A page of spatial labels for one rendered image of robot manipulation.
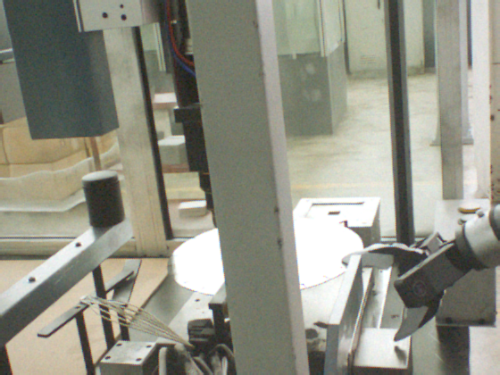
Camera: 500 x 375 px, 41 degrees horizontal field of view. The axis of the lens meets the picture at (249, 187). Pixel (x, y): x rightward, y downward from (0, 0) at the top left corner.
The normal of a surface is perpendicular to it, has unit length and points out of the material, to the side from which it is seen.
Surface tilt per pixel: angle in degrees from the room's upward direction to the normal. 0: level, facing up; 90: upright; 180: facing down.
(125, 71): 90
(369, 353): 0
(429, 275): 64
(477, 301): 90
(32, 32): 90
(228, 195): 90
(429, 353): 0
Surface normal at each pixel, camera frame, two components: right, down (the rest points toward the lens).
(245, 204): -0.28, 0.30
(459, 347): -0.11, -0.95
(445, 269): 0.30, -0.22
